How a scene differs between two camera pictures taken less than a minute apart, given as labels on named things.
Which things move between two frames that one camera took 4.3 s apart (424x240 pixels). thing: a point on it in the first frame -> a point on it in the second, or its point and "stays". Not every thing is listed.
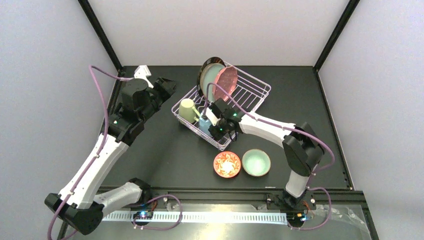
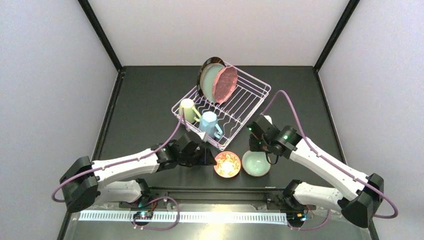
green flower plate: [208, 75] stays
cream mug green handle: [187, 111] stays
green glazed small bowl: [256, 162] stays
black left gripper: [159, 91] -> [201, 153]
